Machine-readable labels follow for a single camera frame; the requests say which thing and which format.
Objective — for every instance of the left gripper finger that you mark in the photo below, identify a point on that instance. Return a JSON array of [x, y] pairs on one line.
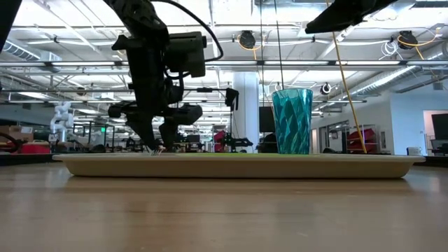
[[145, 131], [168, 131]]

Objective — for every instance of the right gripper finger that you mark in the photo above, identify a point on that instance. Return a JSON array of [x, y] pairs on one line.
[[336, 17]]

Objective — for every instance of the beige plastic tray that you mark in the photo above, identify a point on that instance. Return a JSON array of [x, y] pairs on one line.
[[227, 168]]

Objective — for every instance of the teal faceted plastic cup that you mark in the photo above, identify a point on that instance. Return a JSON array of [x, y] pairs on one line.
[[292, 122]]

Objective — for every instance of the black distant robot arm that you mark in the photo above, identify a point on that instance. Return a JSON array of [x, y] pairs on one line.
[[241, 143]]

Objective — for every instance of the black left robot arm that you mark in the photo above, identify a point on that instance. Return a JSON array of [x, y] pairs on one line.
[[140, 14]]

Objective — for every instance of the long ceiling light bar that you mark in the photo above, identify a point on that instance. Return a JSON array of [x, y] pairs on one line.
[[280, 63]]

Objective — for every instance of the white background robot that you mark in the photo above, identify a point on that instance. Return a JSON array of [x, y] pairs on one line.
[[63, 119]]

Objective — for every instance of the white building column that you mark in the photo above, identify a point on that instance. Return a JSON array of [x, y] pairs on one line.
[[245, 91]]

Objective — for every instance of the red storage bin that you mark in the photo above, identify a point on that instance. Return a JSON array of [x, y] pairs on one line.
[[33, 148]]

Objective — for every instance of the shelf with red bins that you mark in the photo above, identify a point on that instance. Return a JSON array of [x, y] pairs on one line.
[[364, 136]]

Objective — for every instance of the brown cardboard box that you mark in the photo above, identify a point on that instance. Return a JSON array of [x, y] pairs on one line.
[[17, 134]]

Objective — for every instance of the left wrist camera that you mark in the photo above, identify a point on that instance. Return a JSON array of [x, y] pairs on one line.
[[185, 52]]

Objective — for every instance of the black camera rig stand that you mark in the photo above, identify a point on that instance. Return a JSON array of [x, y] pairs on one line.
[[231, 98]]

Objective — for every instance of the silver ceiling air duct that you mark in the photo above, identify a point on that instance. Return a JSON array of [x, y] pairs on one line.
[[385, 82], [35, 54]]

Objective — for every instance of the black wall monitor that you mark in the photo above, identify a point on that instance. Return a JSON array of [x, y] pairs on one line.
[[266, 120]]

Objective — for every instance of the black aluminium table frame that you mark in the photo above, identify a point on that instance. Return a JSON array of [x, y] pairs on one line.
[[24, 159]]

